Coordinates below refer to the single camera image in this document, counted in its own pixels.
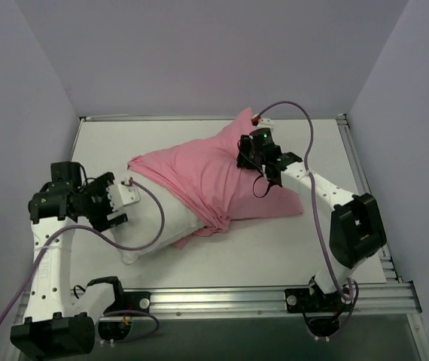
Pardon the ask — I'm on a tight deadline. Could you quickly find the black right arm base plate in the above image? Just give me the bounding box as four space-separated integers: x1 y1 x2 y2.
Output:
284 286 349 314

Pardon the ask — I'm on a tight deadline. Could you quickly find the white pillow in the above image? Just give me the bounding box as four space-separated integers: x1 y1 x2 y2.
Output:
111 172 205 265

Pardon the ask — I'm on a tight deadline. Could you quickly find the pink rose-print pillowcase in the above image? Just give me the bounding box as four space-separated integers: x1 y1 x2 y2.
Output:
128 108 304 237

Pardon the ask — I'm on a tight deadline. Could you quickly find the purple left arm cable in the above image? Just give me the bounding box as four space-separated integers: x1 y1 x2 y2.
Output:
0 179 166 360

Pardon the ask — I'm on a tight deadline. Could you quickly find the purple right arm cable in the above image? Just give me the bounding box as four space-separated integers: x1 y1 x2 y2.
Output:
251 100 359 305

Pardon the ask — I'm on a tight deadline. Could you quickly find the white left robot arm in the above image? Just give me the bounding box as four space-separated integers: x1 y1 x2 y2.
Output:
11 162 140 360

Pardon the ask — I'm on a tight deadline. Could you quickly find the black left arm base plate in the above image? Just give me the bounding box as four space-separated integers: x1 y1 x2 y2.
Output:
104 290 151 316

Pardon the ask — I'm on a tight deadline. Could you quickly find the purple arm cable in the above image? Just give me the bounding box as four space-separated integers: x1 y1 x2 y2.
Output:
0 179 166 360
251 100 359 305

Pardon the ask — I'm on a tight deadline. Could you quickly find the front aluminium rail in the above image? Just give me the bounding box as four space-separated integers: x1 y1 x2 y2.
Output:
14 281 423 324

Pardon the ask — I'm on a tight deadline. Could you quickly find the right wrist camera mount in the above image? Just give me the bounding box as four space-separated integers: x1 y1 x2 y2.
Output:
249 116 274 149

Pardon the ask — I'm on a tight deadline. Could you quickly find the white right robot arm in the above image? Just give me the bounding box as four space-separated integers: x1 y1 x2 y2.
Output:
237 129 387 311

